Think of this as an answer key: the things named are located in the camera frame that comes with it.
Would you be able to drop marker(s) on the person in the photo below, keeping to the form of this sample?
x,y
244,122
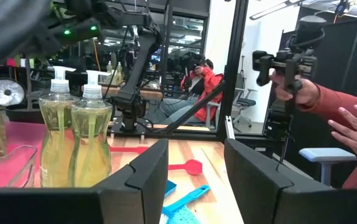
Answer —
x,y
209,87
331,99

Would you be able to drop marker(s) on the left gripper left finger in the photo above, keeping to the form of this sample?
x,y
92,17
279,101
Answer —
x,y
72,205

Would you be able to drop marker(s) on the white round fan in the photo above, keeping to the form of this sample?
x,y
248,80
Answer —
x,y
10,92

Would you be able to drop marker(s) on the black aluminium frame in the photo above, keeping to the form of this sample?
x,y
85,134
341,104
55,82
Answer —
x,y
234,62

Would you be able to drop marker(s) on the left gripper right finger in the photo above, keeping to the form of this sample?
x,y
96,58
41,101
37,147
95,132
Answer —
x,y
290,202

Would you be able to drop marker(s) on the red plastic tray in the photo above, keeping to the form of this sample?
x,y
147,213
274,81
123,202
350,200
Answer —
x,y
19,133

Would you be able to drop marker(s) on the red brush white bristles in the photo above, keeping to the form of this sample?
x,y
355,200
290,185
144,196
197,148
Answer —
x,y
128,149

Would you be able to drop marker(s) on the red spoon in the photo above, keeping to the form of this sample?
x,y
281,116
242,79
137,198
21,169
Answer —
x,y
192,167

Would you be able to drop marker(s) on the black office chair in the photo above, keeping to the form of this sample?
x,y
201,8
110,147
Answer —
x,y
245,102

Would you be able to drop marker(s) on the small clear plastic bin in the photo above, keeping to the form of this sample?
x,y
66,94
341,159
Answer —
x,y
25,168

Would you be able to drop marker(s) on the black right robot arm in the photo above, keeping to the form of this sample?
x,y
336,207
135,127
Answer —
x,y
140,62

